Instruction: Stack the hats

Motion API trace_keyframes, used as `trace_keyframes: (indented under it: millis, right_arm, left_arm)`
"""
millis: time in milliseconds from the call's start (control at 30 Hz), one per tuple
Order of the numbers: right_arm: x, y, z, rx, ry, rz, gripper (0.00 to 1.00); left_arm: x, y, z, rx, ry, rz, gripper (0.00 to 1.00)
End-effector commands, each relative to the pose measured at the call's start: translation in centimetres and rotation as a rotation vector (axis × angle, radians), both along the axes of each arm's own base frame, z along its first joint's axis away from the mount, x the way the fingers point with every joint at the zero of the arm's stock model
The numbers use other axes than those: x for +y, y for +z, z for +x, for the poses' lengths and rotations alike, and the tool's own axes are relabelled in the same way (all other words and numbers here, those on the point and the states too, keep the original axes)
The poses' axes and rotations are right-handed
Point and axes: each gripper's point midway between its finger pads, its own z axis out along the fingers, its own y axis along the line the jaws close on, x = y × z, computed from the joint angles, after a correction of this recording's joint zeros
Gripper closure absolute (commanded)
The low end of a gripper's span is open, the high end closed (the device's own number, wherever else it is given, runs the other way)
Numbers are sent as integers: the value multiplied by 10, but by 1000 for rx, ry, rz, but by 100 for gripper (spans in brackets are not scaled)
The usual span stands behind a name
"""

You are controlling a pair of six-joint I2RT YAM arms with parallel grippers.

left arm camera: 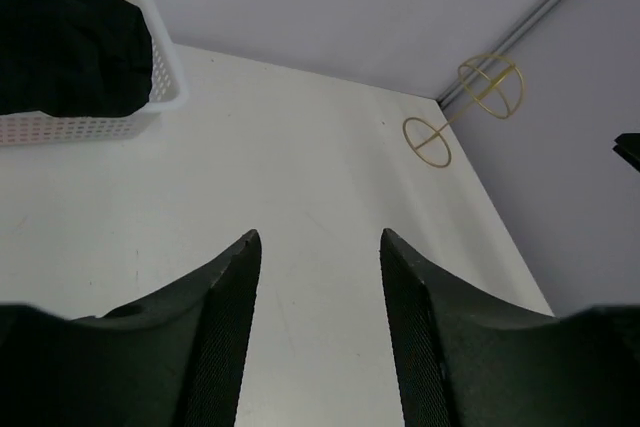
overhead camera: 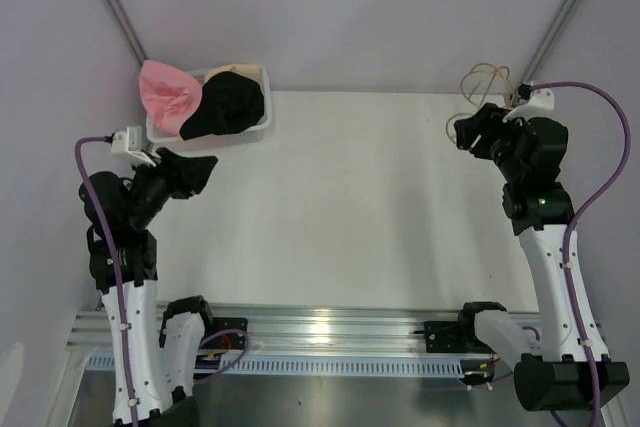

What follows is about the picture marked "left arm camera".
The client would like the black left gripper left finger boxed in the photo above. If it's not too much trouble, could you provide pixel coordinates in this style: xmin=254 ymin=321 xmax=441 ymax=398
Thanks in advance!
xmin=1 ymin=230 xmax=261 ymax=426

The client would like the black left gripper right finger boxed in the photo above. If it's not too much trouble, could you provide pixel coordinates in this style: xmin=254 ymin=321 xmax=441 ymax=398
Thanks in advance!
xmin=380 ymin=229 xmax=639 ymax=426

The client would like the black bucket hat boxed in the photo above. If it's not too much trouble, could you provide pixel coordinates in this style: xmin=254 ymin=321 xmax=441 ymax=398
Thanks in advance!
xmin=1 ymin=0 xmax=153 ymax=118

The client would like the white plastic basket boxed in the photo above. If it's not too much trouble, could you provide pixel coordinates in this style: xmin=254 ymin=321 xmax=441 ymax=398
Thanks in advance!
xmin=1 ymin=0 xmax=187 ymax=146

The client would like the gold wire hat stand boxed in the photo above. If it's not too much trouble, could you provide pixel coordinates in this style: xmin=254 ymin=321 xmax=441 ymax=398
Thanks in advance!
xmin=402 ymin=53 xmax=526 ymax=169

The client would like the aluminium corner post right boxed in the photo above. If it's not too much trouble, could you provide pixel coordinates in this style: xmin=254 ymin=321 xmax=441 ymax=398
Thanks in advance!
xmin=435 ymin=0 xmax=621 ymax=109

